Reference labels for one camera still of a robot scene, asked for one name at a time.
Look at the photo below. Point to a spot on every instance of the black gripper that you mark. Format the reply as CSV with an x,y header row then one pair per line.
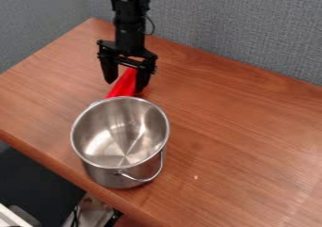
x,y
127,51

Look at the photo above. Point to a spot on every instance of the red plastic block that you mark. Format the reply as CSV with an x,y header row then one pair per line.
x,y
126,85

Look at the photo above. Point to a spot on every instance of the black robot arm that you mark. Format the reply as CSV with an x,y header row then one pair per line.
x,y
128,10

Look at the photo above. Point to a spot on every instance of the stainless steel pot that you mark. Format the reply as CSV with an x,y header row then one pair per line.
x,y
117,133

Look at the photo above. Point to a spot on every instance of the white object at corner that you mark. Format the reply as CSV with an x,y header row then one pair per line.
x,y
9,219

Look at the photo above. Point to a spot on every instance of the metal pot bail handle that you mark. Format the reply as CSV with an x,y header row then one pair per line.
x,y
144,172

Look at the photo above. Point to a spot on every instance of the grey table leg bracket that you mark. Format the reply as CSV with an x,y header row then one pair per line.
x,y
92,213

